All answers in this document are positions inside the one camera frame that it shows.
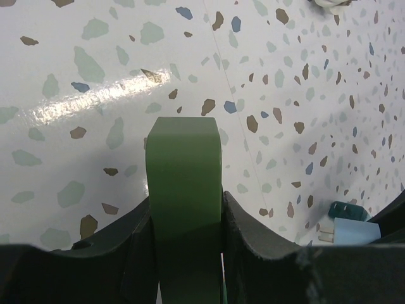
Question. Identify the blue plug cube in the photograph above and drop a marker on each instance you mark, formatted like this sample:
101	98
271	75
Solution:
345	232

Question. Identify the green power strip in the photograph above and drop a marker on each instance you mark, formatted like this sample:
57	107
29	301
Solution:
183	166

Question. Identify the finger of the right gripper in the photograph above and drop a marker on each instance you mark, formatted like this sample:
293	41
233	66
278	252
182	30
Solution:
391	221

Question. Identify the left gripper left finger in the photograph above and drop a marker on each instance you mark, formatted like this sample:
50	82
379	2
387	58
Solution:
115	265

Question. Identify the teal plug cube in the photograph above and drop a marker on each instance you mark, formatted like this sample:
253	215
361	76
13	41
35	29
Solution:
347	211

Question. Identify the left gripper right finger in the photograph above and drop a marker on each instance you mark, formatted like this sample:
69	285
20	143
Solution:
264	267

